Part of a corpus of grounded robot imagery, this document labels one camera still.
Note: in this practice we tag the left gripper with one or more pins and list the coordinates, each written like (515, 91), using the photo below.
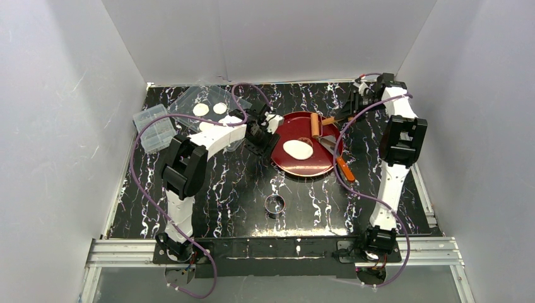
(259, 136)

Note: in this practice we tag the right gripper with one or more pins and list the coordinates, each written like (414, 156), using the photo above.
(351, 106)

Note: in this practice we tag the wooden double-ended rolling pin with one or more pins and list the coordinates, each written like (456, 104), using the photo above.
(318, 122)

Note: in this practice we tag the red round tray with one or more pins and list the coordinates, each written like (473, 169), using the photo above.
(297, 125)

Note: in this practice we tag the metal ring cutter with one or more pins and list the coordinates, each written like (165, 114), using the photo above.
(274, 206)

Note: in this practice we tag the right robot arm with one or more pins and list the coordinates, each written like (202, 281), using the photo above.
(399, 149)

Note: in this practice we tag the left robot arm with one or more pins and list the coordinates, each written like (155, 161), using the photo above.
(185, 167)

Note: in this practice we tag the round dough wrapper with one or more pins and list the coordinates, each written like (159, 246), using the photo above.
(204, 126)
(220, 108)
(200, 110)

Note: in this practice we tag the clear plastic tray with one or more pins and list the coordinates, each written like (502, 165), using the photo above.
(207, 102)

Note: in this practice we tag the clear plastic compartment box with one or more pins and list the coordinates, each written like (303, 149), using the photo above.
(159, 135)

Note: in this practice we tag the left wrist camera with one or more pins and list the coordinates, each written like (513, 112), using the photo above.
(273, 121)

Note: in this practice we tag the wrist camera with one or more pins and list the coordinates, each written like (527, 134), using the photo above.
(273, 121)
(362, 87)

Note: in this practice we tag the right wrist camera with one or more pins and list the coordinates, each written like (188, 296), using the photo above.
(362, 87)

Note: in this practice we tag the metal spatula wooden handle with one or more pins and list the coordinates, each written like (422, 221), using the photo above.
(329, 143)

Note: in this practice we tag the aluminium frame rail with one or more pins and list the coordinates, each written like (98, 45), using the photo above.
(270, 256)

